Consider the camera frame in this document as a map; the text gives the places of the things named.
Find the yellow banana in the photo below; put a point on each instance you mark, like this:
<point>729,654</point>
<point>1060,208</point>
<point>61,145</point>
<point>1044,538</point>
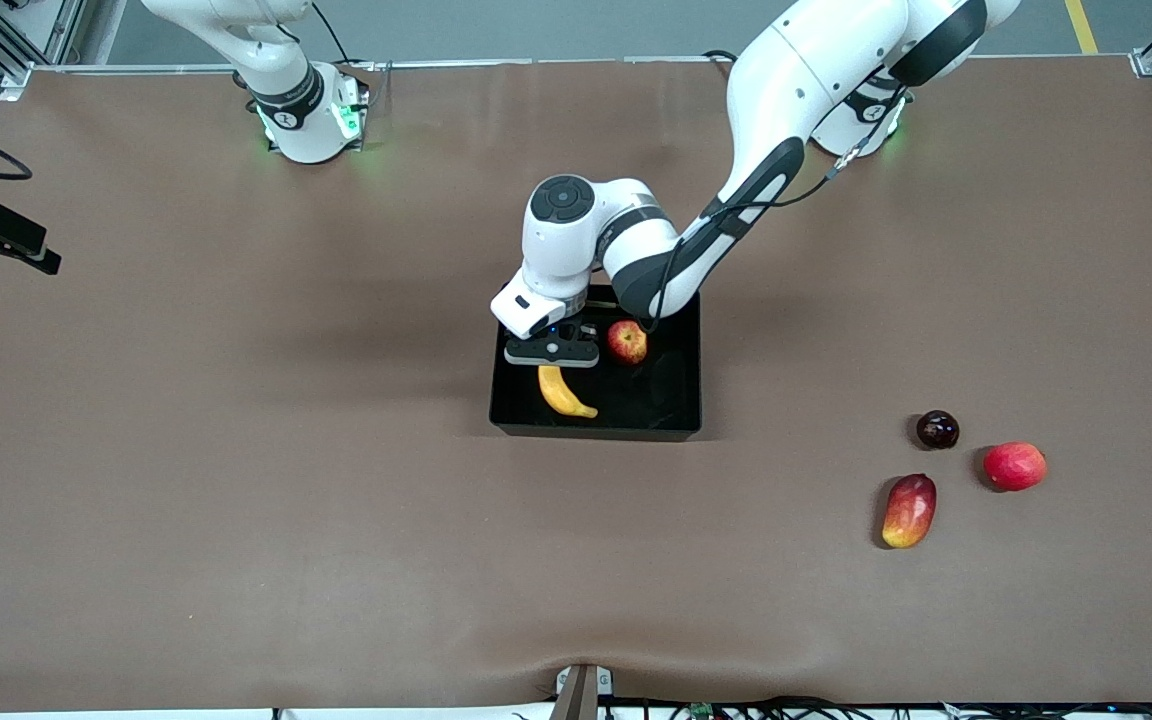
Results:
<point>558,393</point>

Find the small green circuit board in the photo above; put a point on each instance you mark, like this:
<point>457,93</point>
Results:
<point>701,710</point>

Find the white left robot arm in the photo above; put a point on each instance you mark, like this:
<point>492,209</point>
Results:
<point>796,80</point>

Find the black plastic rectangular box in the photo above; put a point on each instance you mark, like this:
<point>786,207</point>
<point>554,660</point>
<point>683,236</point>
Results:
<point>656,410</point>

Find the red yellow streaked apple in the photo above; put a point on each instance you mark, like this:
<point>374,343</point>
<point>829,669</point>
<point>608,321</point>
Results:
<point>627,345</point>

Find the dark purple plum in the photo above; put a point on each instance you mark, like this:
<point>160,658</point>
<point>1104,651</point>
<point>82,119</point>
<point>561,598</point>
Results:
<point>937,429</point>

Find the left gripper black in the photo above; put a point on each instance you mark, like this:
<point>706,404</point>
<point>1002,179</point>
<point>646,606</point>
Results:
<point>566,331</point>

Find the brown table mat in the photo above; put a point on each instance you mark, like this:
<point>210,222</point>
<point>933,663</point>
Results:
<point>236,550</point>

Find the brown post with bracket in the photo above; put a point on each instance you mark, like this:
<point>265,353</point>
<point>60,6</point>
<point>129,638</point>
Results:
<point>581,695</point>

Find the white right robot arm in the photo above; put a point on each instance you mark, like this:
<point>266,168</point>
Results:
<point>291,100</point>

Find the red yellow mango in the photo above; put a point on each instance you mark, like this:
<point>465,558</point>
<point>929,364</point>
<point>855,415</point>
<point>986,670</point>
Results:
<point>909,511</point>

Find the plain red round fruit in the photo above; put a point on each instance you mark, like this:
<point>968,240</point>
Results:
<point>1015,466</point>

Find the aluminium frame structure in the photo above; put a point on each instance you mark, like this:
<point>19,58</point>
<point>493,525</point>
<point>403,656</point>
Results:
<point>6,55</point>

